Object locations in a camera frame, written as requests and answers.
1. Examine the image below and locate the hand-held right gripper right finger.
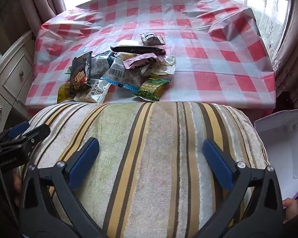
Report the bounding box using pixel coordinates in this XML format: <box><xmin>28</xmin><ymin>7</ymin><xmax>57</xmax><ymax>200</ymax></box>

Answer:
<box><xmin>195</xmin><ymin>139</ymin><xmax>285</xmax><ymax>238</ymax></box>

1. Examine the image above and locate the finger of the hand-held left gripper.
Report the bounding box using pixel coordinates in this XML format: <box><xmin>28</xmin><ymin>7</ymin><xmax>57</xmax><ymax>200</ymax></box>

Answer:
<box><xmin>0</xmin><ymin>124</ymin><xmax>51</xmax><ymax>152</ymax></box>
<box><xmin>0</xmin><ymin>121</ymin><xmax>31</xmax><ymax>145</ymax></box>

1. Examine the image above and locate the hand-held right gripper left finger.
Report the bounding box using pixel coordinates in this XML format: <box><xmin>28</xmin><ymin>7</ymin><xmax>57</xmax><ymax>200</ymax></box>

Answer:
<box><xmin>18</xmin><ymin>137</ymin><xmax>107</xmax><ymax>238</ymax></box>

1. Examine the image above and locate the long black snack packet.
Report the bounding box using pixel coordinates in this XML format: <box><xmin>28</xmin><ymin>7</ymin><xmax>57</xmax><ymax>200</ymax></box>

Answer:
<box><xmin>110</xmin><ymin>46</ymin><xmax>166</xmax><ymax>55</ymax></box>

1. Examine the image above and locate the small grey packet orange edge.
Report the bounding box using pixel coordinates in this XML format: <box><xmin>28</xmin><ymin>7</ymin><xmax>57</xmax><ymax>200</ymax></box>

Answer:
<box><xmin>140</xmin><ymin>32</ymin><xmax>166</xmax><ymax>46</ymax></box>

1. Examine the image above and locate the yellow snack packet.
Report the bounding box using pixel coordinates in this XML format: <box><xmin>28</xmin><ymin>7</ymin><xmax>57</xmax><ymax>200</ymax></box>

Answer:
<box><xmin>57</xmin><ymin>83</ymin><xmax>74</xmax><ymax>104</ymax></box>

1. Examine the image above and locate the cream wooden dresser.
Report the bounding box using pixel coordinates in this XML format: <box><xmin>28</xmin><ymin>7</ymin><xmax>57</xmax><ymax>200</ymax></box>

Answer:
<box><xmin>0</xmin><ymin>30</ymin><xmax>36</xmax><ymax>129</ymax></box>

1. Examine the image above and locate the white packet red print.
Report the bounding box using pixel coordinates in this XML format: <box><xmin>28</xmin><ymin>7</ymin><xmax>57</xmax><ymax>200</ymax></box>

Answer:
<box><xmin>74</xmin><ymin>79</ymin><xmax>111</xmax><ymax>103</ymax></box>

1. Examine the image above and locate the black cracker packet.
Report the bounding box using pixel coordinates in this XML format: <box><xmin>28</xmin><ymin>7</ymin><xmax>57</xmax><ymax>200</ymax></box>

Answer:
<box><xmin>70</xmin><ymin>52</ymin><xmax>93</xmax><ymax>95</ymax></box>

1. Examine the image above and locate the person's bare leg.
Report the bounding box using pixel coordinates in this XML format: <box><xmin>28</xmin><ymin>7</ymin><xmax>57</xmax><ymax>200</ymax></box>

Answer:
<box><xmin>283</xmin><ymin>198</ymin><xmax>298</xmax><ymax>222</ymax></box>

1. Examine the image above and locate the clear packet of dark nuts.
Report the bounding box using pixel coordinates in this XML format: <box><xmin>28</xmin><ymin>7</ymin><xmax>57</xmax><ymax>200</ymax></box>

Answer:
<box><xmin>91</xmin><ymin>51</ymin><xmax>115</xmax><ymax>78</ymax></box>

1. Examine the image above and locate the blue-edged clear seed packet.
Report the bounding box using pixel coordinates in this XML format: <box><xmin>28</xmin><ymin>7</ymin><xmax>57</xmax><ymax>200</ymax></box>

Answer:
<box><xmin>101</xmin><ymin>58</ymin><xmax>146</xmax><ymax>91</ymax></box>

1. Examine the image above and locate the green pea packet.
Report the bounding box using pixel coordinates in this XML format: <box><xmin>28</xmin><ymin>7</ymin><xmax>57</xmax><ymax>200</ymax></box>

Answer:
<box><xmin>134</xmin><ymin>76</ymin><xmax>172</xmax><ymax>102</ymax></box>

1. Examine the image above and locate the red white checkered tablecloth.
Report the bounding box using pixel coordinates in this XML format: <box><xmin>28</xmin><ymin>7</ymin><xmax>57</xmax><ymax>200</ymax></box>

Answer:
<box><xmin>25</xmin><ymin>0</ymin><xmax>277</xmax><ymax>109</ymax></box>

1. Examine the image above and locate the white clear snack packet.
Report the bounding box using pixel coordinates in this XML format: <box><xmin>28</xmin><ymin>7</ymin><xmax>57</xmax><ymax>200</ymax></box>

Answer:
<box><xmin>141</xmin><ymin>54</ymin><xmax>177</xmax><ymax>76</ymax></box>

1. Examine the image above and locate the pink black chocolate packet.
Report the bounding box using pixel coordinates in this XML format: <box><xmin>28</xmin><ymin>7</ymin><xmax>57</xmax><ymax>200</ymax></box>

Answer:
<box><xmin>123</xmin><ymin>53</ymin><xmax>164</xmax><ymax>70</ymax></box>

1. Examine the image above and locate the pale cake in clear wrapper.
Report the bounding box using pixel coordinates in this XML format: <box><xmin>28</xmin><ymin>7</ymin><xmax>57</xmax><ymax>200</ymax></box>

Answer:
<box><xmin>117</xmin><ymin>40</ymin><xmax>142</xmax><ymax>47</ymax></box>
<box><xmin>115</xmin><ymin>52</ymin><xmax>137</xmax><ymax>60</ymax></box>

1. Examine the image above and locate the pink heavy curtain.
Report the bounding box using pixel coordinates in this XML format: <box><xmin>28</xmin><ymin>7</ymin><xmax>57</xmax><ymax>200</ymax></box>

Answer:
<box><xmin>271</xmin><ymin>0</ymin><xmax>298</xmax><ymax>109</ymax></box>
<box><xmin>17</xmin><ymin>0</ymin><xmax>66</xmax><ymax>34</ymax></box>

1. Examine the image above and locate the white lace curtain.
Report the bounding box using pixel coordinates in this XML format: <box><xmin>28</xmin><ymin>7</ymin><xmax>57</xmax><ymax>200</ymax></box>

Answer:
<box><xmin>199</xmin><ymin>0</ymin><xmax>292</xmax><ymax>52</ymax></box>

